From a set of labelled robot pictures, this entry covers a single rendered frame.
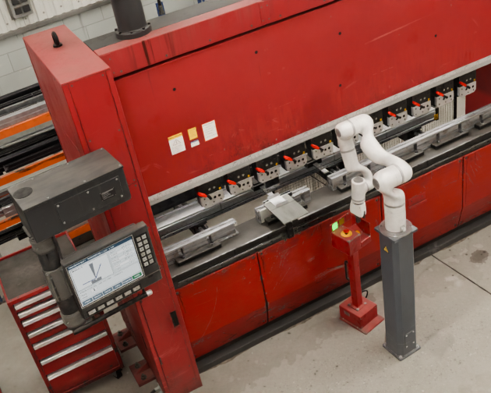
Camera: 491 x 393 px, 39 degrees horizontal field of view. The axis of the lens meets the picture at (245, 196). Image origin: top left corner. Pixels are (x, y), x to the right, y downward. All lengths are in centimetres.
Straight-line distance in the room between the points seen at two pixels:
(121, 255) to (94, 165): 47
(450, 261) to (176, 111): 254
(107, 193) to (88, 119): 40
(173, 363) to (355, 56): 223
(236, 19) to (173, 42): 38
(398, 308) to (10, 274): 241
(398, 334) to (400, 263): 58
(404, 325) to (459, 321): 56
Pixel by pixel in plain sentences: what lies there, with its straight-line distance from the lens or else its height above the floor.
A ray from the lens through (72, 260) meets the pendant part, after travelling 340.
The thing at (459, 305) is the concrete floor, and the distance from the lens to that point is 512.
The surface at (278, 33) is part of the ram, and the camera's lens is 404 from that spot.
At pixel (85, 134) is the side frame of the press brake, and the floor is 201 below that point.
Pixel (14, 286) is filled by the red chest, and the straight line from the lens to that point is 447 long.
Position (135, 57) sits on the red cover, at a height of 223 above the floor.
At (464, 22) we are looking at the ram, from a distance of 490.
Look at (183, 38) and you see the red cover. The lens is 376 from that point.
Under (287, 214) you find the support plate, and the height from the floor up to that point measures 100.
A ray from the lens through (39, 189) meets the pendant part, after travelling 333.
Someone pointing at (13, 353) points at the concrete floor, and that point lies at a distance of 556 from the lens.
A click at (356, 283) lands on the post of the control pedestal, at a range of 478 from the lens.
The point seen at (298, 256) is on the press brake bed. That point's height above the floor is 59.
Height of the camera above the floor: 354
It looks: 34 degrees down
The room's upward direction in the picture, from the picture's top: 11 degrees counter-clockwise
